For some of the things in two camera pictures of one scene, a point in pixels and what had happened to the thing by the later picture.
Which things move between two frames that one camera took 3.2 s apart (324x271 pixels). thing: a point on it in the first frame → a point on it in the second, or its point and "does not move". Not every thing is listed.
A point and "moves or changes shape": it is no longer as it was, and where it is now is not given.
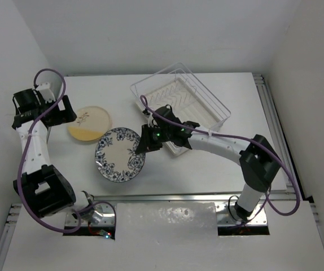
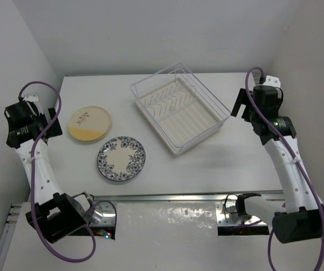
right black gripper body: (160, 135) → (244, 98)
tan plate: (89, 123) does not move
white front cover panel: (170, 236) does not move
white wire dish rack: (191, 100) does not move
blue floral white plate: (115, 158) moves or changes shape
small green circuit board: (105, 234) does not move
